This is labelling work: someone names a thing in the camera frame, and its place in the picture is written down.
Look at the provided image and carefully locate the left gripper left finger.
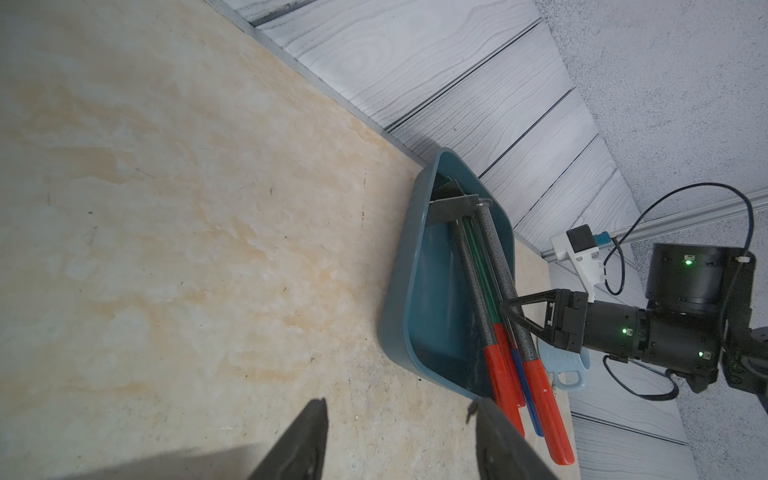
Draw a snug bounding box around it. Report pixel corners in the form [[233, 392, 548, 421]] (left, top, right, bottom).
[[249, 398, 329, 480]]

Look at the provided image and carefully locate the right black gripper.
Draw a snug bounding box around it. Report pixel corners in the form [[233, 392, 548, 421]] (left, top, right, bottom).
[[499, 289, 649, 360]]

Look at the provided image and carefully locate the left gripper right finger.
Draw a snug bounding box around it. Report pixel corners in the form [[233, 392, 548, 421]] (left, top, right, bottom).
[[466, 398, 557, 480]]

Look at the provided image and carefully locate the green hoe red grip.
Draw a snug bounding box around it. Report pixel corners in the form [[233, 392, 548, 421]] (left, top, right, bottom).
[[431, 179, 527, 409]]

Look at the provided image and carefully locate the chrome hoe blue grip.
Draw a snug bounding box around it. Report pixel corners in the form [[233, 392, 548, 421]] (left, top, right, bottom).
[[471, 213, 544, 437]]

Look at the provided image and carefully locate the grey hoe red grip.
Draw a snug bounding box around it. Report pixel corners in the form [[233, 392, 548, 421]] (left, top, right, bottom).
[[475, 200, 576, 466], [425, 193, 526, 438]]

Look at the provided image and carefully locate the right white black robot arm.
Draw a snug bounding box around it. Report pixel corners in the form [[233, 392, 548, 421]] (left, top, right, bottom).
[[500, 243, 767, 403]]

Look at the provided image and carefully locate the teal plastic storage box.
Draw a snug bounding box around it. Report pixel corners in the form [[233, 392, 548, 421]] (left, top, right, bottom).
[[377, 148, 492, 399]]

